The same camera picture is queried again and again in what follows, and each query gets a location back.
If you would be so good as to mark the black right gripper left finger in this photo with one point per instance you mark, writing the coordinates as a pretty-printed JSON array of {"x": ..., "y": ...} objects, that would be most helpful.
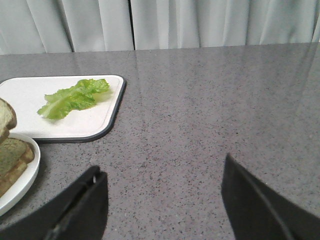
[{"x": 80, "y": 212}]

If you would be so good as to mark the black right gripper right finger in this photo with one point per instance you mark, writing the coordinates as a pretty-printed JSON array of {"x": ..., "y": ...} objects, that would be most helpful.
[{"x": 257, "y": 212}]

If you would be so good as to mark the green lettuce leaf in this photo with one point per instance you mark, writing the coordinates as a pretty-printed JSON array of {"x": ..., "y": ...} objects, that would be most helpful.
[{"x": 78, "y": 97}]

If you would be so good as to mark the toasted bread slice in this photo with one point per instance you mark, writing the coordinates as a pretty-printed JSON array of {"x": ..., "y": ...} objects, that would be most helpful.
[
  {"x": 8, "y": 119},
  {"x": 15, "y": 155}
]

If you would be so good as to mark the white round plate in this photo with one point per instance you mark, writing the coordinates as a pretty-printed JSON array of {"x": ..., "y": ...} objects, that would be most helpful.
[{"x": 15, "y": 193}]

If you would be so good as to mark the white cutting board black rim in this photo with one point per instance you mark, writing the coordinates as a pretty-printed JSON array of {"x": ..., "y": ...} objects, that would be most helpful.
[{"x": 27, "y": 94}]

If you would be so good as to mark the white curtain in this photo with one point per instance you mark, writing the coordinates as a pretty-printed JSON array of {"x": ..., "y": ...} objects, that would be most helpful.
[{"x": 61, "y": 26}]

